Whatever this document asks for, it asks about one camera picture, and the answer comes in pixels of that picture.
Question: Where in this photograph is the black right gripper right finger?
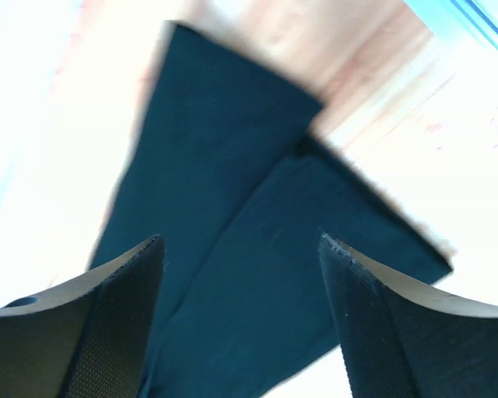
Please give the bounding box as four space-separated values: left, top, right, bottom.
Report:
320 236 498 398

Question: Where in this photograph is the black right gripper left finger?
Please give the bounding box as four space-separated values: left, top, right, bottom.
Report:
0 235 164 397

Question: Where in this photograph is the black t-shirt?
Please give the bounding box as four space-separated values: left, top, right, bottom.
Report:
91 25 450 397

